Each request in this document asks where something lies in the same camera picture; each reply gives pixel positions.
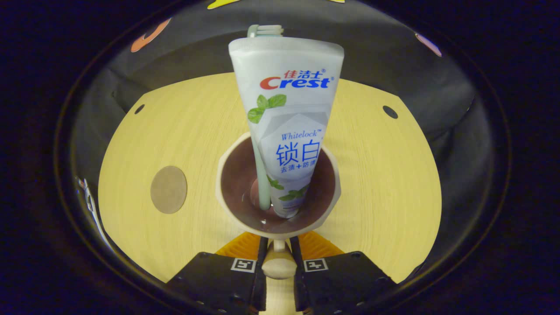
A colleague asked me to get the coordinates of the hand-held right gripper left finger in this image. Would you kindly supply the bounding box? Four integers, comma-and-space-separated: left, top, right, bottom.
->
165, 232, 268, 313

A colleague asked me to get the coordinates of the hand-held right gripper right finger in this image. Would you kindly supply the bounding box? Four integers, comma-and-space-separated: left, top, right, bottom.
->
290, 231, 398, 313

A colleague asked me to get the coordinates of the white toothbrush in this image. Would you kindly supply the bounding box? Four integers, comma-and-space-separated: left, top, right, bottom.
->
247, 24, 285, 210

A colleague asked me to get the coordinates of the beige cup with handle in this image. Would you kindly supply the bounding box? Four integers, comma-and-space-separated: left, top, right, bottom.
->
215, 131, 342, 280

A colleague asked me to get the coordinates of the round brown coaster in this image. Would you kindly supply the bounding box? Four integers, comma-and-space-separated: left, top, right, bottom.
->
150, 165, 188, 215

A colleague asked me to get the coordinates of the white toothpaste tube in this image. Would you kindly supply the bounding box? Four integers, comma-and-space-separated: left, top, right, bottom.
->
228, 36, 345, 219

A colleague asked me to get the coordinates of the wooden desktop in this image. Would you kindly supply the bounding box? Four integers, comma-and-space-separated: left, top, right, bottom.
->
97, 72, 442, 315

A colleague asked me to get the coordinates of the white side table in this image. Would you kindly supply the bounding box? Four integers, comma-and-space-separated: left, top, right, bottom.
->
77, 175, 110, 250

